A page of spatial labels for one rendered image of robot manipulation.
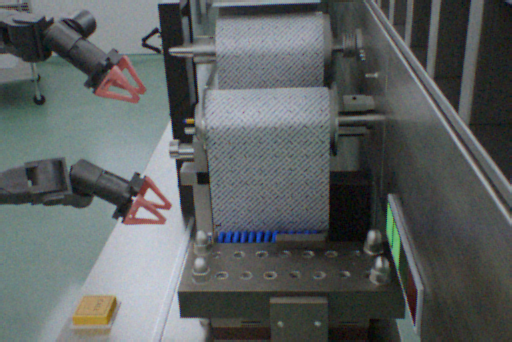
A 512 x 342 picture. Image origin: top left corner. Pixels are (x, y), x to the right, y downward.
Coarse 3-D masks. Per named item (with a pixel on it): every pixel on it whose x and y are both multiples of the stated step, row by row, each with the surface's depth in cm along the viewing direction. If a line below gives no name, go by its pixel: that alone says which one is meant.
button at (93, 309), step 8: (88, 296) 123; (96, 296) 123; (104, 296) 123; (112, 296) 123; (80, 304) 121; (88, 304) 121; (96, 304) 121; (104, 304) 121; (112, 304) 121; (80, 312) 119; (88, 312) 119; (96, 312) 119; (104, 312) 118; (112, 312) 121; (72, 320) 118; (80, 320) 118; (88, 320) 118; (96, 320) 118; (104, 320) 118
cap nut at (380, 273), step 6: (378, 258) 104; (384, 258) 104; (378, 264) 104; (384, 264) 104; (372, 270) 105; (378, 270) 104; (384, 270) 104; (372, 276) 106; (378, 276) 104; (384, 276) 104; (378, 282) 105; (384, 282) 105
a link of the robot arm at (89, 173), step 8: (80, 160) 118; (72, 168) 118; (80, 168) 117; (88, 168) 117; (96, 168) 118; (72, 176) 117; (80, 176) 117; (88, 176) 117; (96, 176) 117; (72, 184) 118; (80, 184) 117; (88, 184) 117; (96, 184) 118; (80, 192) 122; (88, 192) 119
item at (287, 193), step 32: (224, 160) 116; (256, 160) 116; (288, 160) 115; (320, 160) 115; (224, 192) 119; (256, 192) 119; (288, 192) 118; (320, 192) 118; (224, 224) 122; (256, 224) 122; (288, 224) 121; (320, 224) 121
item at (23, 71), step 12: (0, 0) 512; (12, 0) 517; (0, 48) 578; (0, 60) 558; (12, 60) 560; (0, 72) 549; (12, 72) 548; (24, 72) 546; (36, 72) 545; (36, 84) 534; (36, 96) 538
